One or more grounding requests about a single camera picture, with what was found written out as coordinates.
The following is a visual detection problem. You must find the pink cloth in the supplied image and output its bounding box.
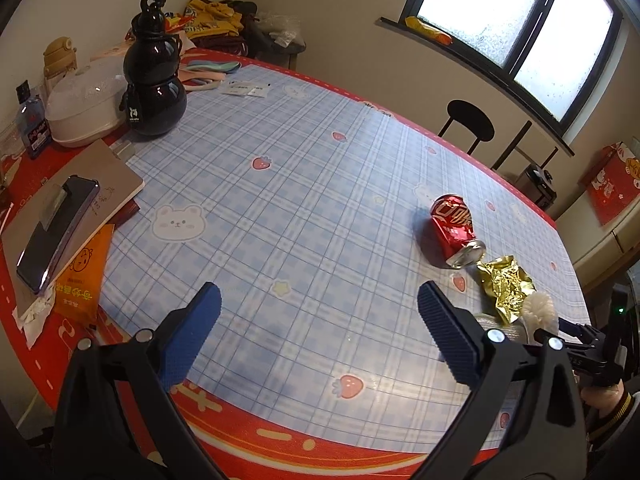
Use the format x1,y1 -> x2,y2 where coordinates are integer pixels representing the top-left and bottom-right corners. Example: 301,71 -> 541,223
177,67 -> 227,92

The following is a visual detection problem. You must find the white lidded plastic container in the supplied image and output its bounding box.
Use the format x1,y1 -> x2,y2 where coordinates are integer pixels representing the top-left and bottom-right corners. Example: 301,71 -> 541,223
45,59 -> 128,148

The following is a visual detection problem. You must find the yellow clothing pile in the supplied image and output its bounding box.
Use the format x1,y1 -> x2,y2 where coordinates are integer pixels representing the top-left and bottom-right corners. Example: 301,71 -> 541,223
182,0 -> 261,56

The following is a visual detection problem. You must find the grey stool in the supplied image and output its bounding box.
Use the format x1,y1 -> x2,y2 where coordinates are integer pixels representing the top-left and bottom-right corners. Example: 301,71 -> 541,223
245,20 -> 307,69

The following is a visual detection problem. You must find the white tissue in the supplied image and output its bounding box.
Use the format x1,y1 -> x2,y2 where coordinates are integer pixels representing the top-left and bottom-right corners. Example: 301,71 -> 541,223
520,292 -> 560,333

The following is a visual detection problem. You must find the cream refrigerator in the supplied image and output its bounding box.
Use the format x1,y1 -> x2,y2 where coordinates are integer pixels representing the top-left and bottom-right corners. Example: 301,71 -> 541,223
555,190 -> 640,291

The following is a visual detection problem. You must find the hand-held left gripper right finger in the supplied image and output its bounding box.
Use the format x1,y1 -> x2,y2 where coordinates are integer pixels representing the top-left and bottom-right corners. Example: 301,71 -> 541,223
417,280 -> 588,480

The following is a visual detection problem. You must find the blue plaid table cover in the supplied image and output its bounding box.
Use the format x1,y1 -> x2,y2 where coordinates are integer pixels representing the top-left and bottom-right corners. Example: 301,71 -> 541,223
97,62 -> 591,433

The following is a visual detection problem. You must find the blue cloth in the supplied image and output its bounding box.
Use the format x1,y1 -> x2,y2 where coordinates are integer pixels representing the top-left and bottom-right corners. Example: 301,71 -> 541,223
184,59 -> 243,74

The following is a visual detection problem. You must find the red cartoon box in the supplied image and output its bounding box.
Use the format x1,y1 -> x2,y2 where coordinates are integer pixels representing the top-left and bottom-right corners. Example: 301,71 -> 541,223
580,141 -> 640,226

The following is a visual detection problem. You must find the clear plastic piece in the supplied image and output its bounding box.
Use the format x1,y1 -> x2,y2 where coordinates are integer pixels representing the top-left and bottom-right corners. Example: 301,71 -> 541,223
472,312 -> 533,345

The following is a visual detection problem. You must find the black gourd-shaped bottle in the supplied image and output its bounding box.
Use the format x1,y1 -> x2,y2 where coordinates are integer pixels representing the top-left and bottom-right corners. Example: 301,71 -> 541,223
122,0 -> 188,137

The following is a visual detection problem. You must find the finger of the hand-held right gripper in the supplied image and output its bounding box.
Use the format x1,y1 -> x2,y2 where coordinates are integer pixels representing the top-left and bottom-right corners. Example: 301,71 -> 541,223
534,315 -> 607,356

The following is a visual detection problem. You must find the white paper scrap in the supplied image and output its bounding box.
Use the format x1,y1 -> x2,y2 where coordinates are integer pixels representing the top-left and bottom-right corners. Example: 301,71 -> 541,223
12,292 -> 56,351

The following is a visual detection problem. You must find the yellow snack packet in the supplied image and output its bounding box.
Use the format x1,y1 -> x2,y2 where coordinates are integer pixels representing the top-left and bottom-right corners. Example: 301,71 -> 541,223
404,16 -> 453,46

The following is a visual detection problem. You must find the black framed window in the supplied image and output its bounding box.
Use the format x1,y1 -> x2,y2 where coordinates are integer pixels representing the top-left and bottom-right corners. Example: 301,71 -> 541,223
400,0 -> 626,136

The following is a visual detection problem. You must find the dark smartphone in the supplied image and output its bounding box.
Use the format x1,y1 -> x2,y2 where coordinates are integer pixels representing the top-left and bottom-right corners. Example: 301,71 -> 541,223
16,175 -> 100,295

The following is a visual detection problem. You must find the colourful snack packet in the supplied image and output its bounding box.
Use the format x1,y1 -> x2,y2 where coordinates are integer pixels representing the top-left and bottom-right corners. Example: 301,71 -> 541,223
162,10 -> 193,34

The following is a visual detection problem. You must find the person's right hand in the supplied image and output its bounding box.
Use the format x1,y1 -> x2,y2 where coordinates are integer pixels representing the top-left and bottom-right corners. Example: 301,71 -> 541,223
580,382 -> 624,418

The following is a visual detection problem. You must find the black windowsill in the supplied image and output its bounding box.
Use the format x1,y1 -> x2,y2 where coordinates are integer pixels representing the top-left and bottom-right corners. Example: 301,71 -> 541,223
377,16 -> 576,157

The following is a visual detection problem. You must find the beige water bottle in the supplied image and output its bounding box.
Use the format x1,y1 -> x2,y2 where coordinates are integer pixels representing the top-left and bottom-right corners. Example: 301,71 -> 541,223
42,36 -> 78,81

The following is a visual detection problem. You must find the orange packet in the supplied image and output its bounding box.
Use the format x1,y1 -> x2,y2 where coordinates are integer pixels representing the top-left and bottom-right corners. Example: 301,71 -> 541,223
52,224 -> 116,325

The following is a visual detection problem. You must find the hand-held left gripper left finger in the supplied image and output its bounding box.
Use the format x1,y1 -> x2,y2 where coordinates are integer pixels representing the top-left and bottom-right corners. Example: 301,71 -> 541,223
52,281 -> 223,480

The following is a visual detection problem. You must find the gold foil wrapper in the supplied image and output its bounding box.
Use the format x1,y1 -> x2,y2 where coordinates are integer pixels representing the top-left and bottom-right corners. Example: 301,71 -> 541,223
475,255 -> 537,325

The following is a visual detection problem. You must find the black round-back chair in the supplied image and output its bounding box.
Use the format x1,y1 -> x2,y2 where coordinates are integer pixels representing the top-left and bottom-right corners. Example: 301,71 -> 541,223
437,100 -> 495,156

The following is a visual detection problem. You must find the tan notebook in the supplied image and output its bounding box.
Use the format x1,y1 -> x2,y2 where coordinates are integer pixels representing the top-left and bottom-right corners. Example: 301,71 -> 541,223
0,139 -> 146,311

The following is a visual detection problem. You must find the crumpled clear plastic bag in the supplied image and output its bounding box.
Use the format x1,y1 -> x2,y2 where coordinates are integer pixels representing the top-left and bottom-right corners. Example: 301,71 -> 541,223
260,10 -> 302,49

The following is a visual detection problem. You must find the clear glass cup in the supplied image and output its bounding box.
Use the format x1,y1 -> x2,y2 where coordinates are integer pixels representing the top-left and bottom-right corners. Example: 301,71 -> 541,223
0,120 -> 26,162

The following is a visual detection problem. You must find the person's right forearm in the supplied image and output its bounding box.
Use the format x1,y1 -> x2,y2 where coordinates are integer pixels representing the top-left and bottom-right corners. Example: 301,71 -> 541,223
585,391 -> 640,461

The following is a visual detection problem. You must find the red soda can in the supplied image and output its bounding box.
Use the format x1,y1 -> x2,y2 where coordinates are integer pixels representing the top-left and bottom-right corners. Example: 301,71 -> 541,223
431,193 -> 487,270

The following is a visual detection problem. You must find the blue liquid bottle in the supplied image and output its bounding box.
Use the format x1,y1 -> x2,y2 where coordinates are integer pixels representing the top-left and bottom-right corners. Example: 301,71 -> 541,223
15,81 -> 53,160

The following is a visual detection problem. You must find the red book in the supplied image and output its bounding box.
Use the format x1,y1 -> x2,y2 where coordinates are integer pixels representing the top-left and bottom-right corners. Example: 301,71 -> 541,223
112,199 -> 141,227

